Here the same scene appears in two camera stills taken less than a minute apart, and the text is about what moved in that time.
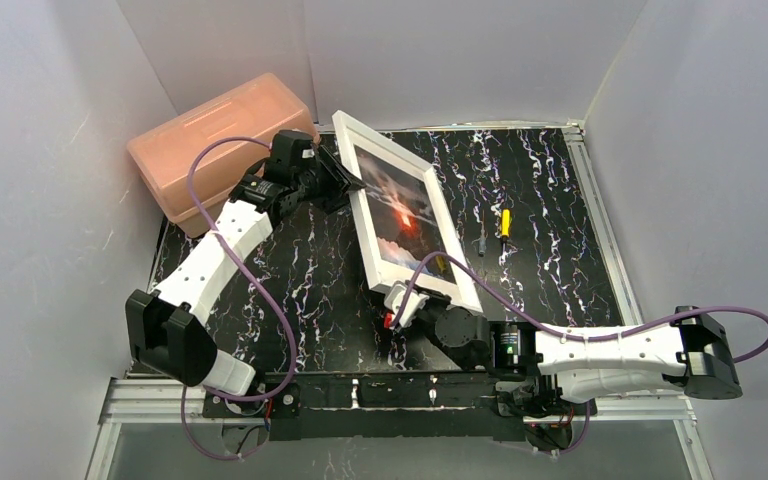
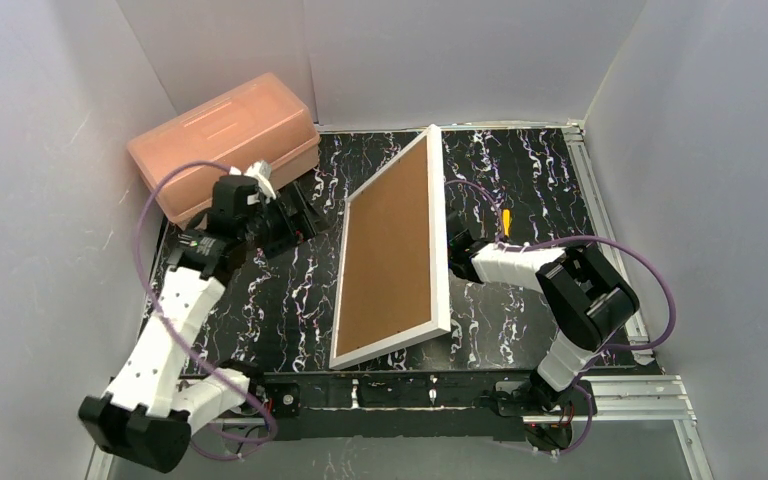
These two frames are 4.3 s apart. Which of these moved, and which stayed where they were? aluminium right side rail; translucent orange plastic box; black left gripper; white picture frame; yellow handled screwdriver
Moved: white picture frame; black left gripper
Stayed: aluminium right side rail; translucent orange plastic box; yellow handled screwdriver
